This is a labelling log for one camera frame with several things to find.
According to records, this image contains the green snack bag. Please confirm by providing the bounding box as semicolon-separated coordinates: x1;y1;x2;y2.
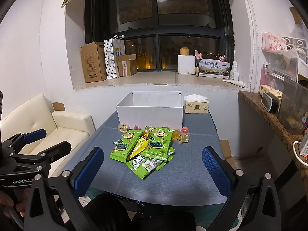
141;127;173;162
110;129;144;163
126;147;175;179

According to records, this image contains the pale yellow jelly cup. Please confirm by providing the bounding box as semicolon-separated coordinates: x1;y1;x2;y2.
178;133;189;144

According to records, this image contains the green snack bag bottom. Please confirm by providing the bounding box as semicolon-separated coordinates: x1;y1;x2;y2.
126;147;175;179

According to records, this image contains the pink jelly cup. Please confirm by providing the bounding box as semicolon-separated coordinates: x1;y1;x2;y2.
181;127;189;135

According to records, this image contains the clear jelly cup cartoon lid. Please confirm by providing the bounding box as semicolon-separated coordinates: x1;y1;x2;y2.
118;123;130;134

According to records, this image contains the yellow snack packet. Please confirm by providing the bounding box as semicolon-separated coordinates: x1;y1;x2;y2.
127;131;149;161

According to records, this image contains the person's left hand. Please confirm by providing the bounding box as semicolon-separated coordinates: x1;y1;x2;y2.
0;188;30;218

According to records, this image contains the cream leather sofa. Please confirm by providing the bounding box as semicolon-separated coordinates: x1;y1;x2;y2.
0;93;96;177

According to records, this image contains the blue table mat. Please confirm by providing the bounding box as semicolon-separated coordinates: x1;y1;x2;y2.
64;112;227;207

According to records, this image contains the flat cardboard piece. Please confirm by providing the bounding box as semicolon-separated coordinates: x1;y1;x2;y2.
52;102;65;111

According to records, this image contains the marble side counter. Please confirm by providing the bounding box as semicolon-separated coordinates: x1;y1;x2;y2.
239;90;307;188

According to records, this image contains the tissue pack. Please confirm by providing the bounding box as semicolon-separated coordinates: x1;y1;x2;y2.
184;94;209;114

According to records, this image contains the yellow box on counter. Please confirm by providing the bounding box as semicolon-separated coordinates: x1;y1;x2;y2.
259;85;282;105

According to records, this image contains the white digital clock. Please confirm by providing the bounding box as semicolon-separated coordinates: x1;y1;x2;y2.
261;92;279;113

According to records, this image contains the clear plastic container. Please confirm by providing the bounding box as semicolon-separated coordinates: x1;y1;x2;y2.
278;78;307;135

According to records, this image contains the white storage box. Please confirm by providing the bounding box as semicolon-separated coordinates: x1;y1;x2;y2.
116;91;184;129

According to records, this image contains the large cardboard box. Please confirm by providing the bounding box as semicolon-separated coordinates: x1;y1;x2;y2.
80;42;107;83

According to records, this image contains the white plastic bottle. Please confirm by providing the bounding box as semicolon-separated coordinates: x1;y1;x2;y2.
230;61;239;81

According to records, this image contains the small cardboard box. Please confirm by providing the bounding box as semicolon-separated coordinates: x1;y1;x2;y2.
116;54;137;77

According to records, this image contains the printed flat gift box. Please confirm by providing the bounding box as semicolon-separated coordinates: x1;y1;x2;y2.
199;59;230;78

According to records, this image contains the white dotted paper bag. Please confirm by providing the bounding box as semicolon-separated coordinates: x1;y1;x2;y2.
103;35;125;79

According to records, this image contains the white foam box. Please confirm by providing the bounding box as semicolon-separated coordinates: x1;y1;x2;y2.
178;55;195;74

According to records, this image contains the pink figurine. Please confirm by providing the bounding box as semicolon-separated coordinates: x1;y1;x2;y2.
194;50;203;60

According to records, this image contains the yellow pomelo fruit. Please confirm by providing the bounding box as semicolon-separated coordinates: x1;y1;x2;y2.
179;47;189;55

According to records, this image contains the white drawer organizer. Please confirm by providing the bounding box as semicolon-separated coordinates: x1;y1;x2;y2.
262;24;307;83

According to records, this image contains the pink floral pouch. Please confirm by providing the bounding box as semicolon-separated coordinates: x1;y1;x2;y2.
262;32;287;51

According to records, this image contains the black window frame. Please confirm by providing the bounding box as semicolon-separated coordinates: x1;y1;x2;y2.
84;0;234;71

